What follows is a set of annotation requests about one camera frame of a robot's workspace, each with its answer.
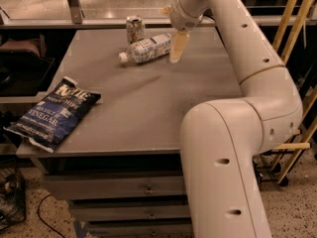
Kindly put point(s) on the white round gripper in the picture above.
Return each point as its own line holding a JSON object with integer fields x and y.
{"x": 180, "y": 18}

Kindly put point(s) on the clear blue-label plastic bottle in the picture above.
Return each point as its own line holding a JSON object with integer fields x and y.
{"x": 147, "y": 49}

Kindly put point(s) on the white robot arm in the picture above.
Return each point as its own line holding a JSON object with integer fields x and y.
{"x": 219, "y": 138}

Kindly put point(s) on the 7up soda can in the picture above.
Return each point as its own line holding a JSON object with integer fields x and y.
{"x": 135, "y": 29}

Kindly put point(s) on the blue vinegar chips bag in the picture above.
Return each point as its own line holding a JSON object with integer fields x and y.
{"x": 53, "y": 118}

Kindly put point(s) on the grey drawer cabinet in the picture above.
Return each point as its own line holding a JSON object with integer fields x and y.
{"x": 119, "y": 169}

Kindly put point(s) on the dark chair at left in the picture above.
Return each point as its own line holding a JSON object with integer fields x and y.
{"x": 25, "y": 70}

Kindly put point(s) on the metal window frame rail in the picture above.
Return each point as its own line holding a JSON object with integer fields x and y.
{"x": 69, "y": 14}

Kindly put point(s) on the black wire basket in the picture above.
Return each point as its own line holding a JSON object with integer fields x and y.
{"x": 12, "y": 197}

